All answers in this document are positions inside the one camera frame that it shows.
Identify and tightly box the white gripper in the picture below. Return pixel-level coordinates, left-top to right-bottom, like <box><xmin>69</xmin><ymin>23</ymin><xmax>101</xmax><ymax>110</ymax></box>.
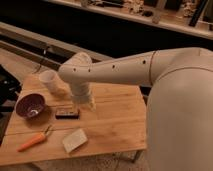
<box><xmin>69</xmin><ymin>83</ymin><xmax>96</xmax><ymax>111</ymax></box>

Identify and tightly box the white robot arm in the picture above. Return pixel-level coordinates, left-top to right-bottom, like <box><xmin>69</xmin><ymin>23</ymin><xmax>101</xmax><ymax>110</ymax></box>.
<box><xmin>58</xmin><ymin>47</ymin><xmax>213</xmax><ymax>171</ymax></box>

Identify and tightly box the dark purple ceramic bowl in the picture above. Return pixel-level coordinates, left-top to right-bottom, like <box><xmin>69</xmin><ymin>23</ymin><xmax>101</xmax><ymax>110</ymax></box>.
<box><xmin>15</xmin><ymin>93</ymin><xmax>45</xmax><ymax>118</ymax></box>

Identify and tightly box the black rectangular remote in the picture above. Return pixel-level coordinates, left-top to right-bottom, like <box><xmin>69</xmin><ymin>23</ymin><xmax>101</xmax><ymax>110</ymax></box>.
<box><xmin>55</xmin><ymin>108</ymin><xmax>79</xmax><ymax>119</ymax></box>

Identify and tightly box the wooden table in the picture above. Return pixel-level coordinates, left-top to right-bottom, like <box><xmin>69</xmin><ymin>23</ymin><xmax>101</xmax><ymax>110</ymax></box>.
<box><xmin>0</xmin><ymin>74</ymin><xmax>146</xmax><ymax>166</ymax></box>

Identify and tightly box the white sponge block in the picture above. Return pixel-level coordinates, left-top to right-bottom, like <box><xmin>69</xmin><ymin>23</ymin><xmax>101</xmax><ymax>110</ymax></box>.
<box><xmin>62</xmin><ymin>129</ymin><xmax>88</xmax><ymax>153</ymax></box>

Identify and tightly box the orange carrot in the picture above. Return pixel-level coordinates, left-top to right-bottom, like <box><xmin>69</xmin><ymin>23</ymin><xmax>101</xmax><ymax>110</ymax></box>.
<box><xmin>17</xmin><ymin>126</ymin><xmax>51</xmax><ymax>152</ymax></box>

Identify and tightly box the background shelf with clutter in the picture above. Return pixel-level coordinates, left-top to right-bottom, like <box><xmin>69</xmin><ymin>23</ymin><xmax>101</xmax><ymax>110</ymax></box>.
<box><xmin>45</xmin><ymin>0</ymin><xmax>213</xmax><ymax>40</ymax></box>

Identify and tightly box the black cable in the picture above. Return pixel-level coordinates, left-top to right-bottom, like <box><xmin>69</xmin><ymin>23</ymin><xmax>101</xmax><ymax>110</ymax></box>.
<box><xmin>33</xmin><ymin>46</ymin><xmax>51</xmax><ymax>75</ymax></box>

